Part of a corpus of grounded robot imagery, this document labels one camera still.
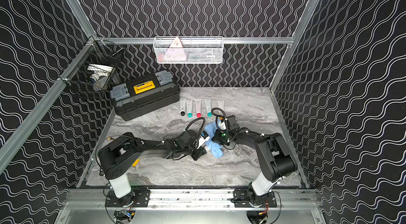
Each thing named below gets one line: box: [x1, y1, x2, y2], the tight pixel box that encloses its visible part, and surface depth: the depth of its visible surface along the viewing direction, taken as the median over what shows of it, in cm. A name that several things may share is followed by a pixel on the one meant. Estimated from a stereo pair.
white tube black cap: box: [179, 98, 187, 117], surface depth 111 cm
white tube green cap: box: [186, 99, 193, 118], surface depth 109 cm
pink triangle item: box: [163, 36, 187, 62], surface depth 92 cm
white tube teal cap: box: [204, 98, 212, 118], surface depth 112 cm
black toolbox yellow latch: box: [109, 70, 181, 121], surface depth 100 cm
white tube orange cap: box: [217, 100, 225, 111], surface depth 115 cm
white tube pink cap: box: [194, 99, 202, 118], surface depth 108 cm
